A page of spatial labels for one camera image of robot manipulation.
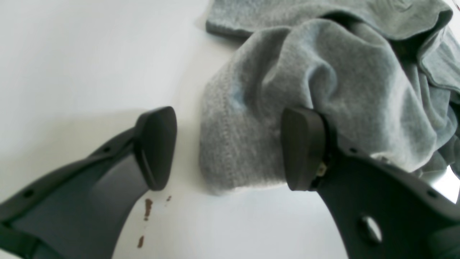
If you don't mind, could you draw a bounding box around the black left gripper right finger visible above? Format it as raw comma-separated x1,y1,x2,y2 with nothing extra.
280,108,460,259

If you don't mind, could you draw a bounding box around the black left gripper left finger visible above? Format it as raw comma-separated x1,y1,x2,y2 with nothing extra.
0,106,177,259

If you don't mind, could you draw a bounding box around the grey t-shirt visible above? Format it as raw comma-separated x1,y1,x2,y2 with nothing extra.
200,0,459,195

